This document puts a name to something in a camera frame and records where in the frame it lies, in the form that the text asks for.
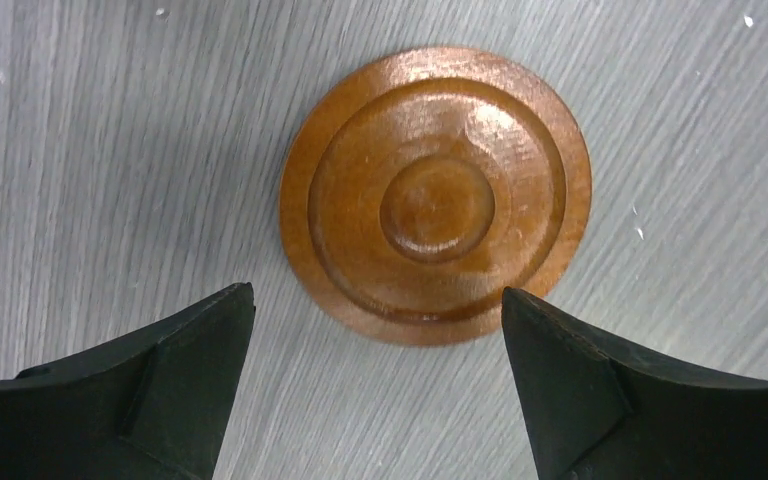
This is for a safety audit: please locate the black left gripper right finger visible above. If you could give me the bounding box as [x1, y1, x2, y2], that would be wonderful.
[501, 288, 768, 479]

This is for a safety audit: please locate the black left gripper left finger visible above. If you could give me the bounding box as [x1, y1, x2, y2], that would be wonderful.
[0, 283, 255, 479]

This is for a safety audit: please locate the brown wooden coaster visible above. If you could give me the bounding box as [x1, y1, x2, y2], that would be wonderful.
[278, 46, 592, 346]

